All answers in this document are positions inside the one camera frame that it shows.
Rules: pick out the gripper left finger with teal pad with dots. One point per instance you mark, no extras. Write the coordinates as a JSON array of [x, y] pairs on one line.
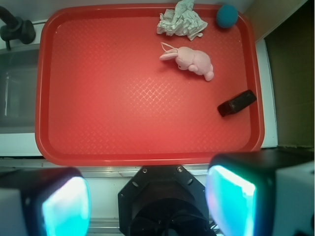
[[44, 202]]

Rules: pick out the dark grey faucet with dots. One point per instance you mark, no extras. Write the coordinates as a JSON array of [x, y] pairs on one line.
[[15, 28]]

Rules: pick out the teal crocheted ball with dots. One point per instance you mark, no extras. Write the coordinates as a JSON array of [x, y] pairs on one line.
[[227, 16]]

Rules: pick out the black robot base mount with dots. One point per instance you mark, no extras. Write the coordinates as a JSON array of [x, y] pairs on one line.
[[164, 201]]

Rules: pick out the small black box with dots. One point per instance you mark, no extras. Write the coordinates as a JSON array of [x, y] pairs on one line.
[[237, 103]]

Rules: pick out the red plastic tray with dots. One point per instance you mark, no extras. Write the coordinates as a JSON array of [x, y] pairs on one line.
[[104, 97]]

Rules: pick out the pink plush bunny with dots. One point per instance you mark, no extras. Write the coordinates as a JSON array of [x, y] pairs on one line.
[[195, 61]]

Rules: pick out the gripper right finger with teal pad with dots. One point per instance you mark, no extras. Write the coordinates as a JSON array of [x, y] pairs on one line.
[[270, 192]]

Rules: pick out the grey sink basin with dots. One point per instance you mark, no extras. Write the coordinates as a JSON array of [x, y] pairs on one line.
[[18, 80]]

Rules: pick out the crumpled white paper towel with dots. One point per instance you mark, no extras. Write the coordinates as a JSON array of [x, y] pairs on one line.
[[181, 21]]

